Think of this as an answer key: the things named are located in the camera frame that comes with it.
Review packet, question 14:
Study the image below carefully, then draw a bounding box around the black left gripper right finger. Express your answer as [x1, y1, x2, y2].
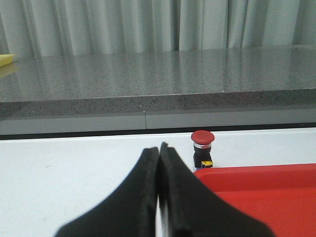
[159, 142, 275, 237]

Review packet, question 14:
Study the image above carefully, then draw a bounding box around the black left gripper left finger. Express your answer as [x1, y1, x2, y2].
[56, 147, 158, 237]

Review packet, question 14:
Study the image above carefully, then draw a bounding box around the red mushroom push button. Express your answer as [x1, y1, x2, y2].
[191, 130, 215, 171]

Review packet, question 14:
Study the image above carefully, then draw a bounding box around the red plastic tray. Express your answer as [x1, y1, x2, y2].
[195, 163, 316, 237]

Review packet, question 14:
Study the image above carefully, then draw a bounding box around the grey granite counter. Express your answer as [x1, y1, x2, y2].
[0, 45, 316, 135]

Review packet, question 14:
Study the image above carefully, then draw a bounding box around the yellow object on counter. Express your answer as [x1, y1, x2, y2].
[0, 54, 16, 67]

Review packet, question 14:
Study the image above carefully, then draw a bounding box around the grey pleated curtain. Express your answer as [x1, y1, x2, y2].
[0, 0, 316, 58]

